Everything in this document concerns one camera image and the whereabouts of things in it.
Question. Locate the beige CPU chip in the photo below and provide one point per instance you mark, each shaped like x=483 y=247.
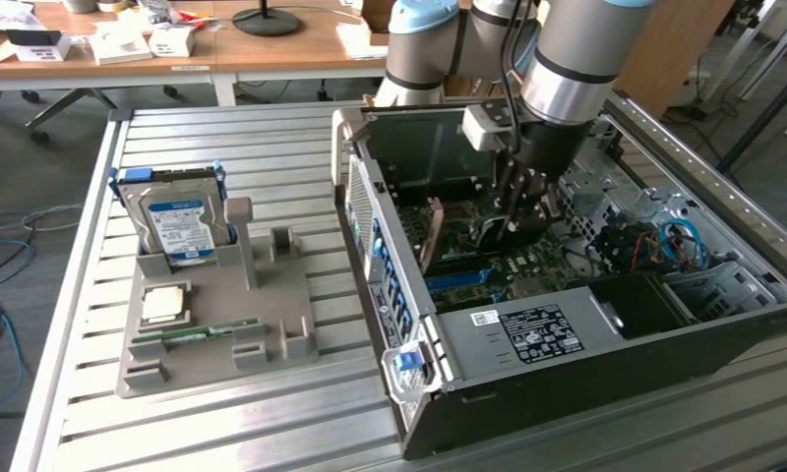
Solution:
x=163 y=305

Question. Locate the wooden cabinet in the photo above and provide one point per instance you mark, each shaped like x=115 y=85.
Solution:
x=684 y=44

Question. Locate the green RAM stick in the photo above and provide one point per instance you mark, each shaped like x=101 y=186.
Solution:
x=189 y=335

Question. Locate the blue expansion slot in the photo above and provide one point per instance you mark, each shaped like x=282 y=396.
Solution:
x=458 y=281

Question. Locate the black metal post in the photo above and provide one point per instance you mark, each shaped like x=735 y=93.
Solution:
x=760 y=118

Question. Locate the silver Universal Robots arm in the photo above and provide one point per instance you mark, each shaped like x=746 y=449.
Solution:
x=571 y=49

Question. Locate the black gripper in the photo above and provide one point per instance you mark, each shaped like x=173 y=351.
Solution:
x=551 y=147

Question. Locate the grey plastic parts rack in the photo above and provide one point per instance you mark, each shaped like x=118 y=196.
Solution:
x=222 y=295

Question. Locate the white table frame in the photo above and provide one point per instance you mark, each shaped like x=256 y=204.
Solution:
x=740 y=54

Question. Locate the black fan duct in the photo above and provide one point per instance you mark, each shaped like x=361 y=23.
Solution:
x=643 y=305

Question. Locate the green motherboard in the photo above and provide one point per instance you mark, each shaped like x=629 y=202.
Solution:
x=544 y=268

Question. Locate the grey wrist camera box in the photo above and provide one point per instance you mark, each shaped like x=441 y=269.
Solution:
x=485 y=128

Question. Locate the brown cardboard box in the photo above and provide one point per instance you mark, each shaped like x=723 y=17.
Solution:
x=374 y=15

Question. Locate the grey desk leg with caster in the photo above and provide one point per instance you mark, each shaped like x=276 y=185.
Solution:
x=58 y=110

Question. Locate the white box with black lid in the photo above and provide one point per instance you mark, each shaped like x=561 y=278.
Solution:
x=38 y=46

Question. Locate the grey cup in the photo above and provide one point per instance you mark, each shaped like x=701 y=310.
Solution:
x=79 y=6

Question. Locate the black monitor stand base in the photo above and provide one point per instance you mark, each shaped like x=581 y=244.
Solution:
x=265 y=23

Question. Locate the open white box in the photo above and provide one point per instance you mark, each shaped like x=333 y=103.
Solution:
x=121 y=46

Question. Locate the white paper stack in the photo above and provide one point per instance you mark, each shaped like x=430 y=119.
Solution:
x=360 y=41

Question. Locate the wooden desk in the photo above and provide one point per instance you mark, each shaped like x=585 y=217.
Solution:
x=65 y=69
x=288 y=51

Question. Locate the blue case latch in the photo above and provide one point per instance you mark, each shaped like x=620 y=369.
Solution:
x=408 y=361

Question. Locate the grey power supply unit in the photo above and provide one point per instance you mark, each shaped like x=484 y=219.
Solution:
x=479 y=339

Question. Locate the hard disk with blue carrier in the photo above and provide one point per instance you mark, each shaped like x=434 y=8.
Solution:
x=177 y=226

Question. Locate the black graphics card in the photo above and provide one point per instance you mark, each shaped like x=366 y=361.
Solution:
x=465 y=246

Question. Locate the silver disk bay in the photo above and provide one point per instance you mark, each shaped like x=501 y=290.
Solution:
x=728 y=290

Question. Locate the clear plastic bag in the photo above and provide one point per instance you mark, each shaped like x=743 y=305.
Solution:
x=6 y=15

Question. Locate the white box with label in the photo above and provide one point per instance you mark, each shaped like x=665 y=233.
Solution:
x=170 y=41

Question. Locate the open black PC case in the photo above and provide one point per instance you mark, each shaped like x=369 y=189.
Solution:
x=564 y=408

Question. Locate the silver perforated drive cage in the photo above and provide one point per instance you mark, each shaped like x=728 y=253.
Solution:
x=589 y=206

